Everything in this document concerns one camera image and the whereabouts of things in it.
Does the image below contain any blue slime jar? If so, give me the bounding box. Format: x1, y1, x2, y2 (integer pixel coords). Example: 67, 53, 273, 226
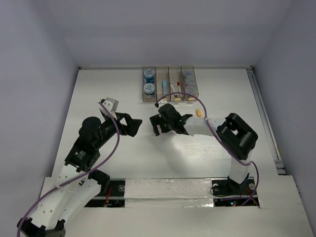
143, 83, 156, 95
143, 69, 155, 83

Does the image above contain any blue highlighter pen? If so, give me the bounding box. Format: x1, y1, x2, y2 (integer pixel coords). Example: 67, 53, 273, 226
162, 80, 168, 95

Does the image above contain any yellow highlighter cap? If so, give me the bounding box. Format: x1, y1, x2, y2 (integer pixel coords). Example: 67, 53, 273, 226
196, 109, 202, 118

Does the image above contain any clear drawer bin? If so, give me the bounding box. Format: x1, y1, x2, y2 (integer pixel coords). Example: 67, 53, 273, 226
181, 65, 199, 101
142, 66, 157, 102
168, 66, 184, 102
156, 66, 171, 100

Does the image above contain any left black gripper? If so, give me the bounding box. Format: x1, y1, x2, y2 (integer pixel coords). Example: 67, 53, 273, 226
95, 111, 142, 149

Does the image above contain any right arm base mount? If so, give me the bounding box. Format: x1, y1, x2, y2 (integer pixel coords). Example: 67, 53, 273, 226
209, 177, 260, 207

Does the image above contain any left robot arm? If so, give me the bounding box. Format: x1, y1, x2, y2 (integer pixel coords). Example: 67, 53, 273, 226
17, 113, 142, 237

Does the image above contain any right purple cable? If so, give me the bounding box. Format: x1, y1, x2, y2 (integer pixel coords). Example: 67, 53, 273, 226
154, 91, 260, 207

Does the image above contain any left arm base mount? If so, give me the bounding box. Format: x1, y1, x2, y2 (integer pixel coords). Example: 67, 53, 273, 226
84, 179, 125, 208

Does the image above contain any clear jar of rubber bands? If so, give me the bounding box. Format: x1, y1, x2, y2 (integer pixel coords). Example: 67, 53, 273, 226
182, 70, 193, 78

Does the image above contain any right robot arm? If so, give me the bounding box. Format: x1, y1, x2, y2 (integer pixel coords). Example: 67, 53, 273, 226
150, 103, 258, 194

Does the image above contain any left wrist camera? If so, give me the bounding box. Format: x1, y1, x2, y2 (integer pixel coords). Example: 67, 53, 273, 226
98, 97, 119, 119

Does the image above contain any red cap whiteboard marker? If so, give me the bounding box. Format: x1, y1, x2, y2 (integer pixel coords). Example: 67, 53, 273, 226
177, 81, 181, 92

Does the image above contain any black cap whiteboard marker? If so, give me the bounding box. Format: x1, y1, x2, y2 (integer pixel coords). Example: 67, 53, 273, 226
170, 84, 177, 97

